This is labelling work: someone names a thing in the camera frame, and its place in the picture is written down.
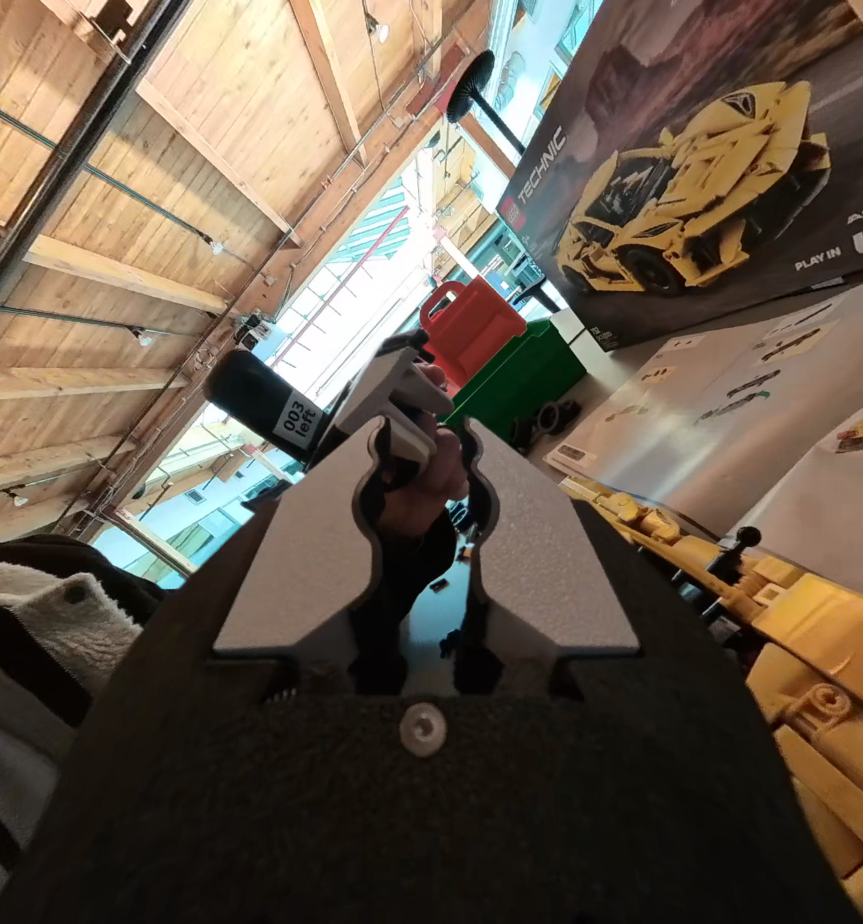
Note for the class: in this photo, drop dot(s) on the ceiling mounted camera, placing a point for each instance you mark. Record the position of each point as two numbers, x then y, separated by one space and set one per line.
252 330

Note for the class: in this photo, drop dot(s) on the person's left hand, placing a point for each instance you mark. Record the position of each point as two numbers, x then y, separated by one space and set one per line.
431 498

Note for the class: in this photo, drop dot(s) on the black pole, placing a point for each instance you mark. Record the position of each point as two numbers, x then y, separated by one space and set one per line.
500 126

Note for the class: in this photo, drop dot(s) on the toy car set box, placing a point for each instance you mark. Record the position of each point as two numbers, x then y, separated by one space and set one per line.
691 180

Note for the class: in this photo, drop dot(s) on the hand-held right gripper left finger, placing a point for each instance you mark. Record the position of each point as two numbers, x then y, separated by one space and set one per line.
294 577

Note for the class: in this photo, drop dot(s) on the person's fleece-lined jacket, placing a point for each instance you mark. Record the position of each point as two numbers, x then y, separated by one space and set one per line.
41 635

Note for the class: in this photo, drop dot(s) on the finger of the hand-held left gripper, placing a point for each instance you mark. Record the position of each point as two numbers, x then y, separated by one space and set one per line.
391 382
413 442

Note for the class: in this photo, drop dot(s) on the open instruction booklet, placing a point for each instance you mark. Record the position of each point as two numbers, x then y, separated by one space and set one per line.
691 433

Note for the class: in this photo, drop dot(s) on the green plastic bin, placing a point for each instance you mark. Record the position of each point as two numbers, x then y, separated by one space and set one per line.
525 375

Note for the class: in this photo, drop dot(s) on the yellow toy brick car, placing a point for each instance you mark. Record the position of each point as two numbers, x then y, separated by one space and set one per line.
799 686

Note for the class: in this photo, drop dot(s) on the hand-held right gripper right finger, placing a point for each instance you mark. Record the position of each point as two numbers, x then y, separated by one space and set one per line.
554 577

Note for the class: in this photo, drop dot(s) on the grey desk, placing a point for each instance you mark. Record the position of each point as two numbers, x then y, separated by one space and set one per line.
431 621

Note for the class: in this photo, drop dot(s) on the black ribbed disc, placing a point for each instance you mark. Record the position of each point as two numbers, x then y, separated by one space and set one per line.
469 86

